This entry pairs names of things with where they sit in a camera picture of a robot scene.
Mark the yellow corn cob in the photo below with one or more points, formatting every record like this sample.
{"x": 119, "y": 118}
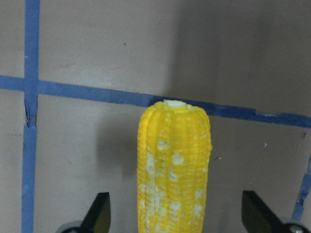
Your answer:
{"x": 174, "y": 147}

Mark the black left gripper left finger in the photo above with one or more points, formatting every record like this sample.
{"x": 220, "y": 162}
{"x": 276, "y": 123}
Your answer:
{"x": 98, "y": 218}

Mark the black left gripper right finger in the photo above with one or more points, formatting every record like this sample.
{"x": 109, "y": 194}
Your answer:
{"x": 257, "y": 217}

